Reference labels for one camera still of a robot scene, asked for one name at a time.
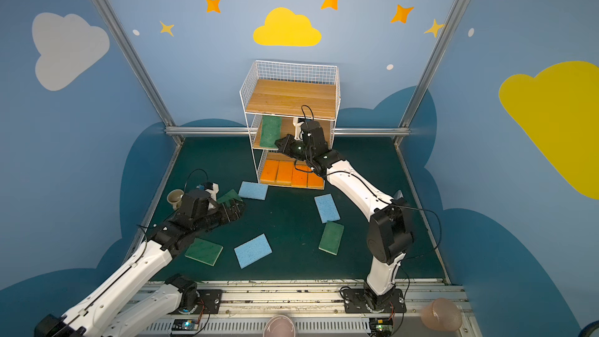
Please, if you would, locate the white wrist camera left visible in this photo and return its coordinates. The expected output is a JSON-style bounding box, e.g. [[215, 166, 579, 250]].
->
[[204, 182, 219, 201]]

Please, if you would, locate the blue sponge right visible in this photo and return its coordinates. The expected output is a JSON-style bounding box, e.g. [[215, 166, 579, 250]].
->
[[314, 194, 340, 223]]

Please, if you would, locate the green sponge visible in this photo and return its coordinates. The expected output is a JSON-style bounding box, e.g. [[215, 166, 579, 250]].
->
[[260, 115, 282, 149], [318, 222, 344, 255], [217, 190, 243, 205], [185, 238, 223, 267]]

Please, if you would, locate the beige ceramic mug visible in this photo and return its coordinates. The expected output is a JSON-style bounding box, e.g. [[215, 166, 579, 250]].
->
[[167, 189, 185, 211]]

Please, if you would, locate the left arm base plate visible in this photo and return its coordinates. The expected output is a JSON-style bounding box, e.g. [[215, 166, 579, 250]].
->
[[177, 289, 223, 315]]

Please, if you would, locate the left green circuit board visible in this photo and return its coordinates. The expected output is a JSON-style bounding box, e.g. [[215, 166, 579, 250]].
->
[[171, 319, 199, 333]]

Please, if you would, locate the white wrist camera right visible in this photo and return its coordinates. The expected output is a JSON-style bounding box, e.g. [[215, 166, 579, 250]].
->
[[293, 117, 305, 140]]

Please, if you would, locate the pink bowl front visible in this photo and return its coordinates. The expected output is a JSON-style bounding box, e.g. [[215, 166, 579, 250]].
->
[[263, 315, 296, 337]]

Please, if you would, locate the translucent pink cup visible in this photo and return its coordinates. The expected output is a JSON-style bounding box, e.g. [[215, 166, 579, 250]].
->
[[420, 298, 463, 332]]

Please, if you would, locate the green circuit board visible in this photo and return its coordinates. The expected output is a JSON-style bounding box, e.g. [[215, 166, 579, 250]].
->
[[368, 318, 394, 337], [171, 319, 199, 333]]

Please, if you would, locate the orange sponge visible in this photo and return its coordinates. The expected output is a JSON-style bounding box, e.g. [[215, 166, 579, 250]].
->
[[260, 159, 280, 184], [291, 165, 310, 189], [275, 162, 294, 187], [307, 173, 324, 190]]

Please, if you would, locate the blue sponge near shelf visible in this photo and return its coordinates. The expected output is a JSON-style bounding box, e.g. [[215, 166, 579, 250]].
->
[[238, 181, 268, 201]]

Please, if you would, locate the blue sponge front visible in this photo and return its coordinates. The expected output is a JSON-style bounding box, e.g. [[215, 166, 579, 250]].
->
[[234, 234, 272, 269]]

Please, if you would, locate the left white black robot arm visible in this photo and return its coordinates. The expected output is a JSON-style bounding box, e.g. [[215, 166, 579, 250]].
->
[[34, 185, 246, 336]]

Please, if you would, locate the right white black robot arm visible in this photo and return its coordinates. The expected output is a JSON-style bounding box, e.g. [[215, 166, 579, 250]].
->
[[275, 120, 415, 296]]

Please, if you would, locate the white wire wooden shelf rack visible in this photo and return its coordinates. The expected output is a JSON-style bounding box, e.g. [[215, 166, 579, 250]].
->
[[240, 60, 341, 183]]

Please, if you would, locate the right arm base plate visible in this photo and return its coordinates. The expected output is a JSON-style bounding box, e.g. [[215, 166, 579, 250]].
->
[[339, 286, 407, 314]]

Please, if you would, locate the right green circuit board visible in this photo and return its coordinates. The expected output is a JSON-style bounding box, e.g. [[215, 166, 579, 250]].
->
[[368, 318, 394, 337]]

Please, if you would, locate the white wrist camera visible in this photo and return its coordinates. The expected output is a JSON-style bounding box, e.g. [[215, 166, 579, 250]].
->
[[293, 117, 305, 140], [204, 182, 219, 201]]

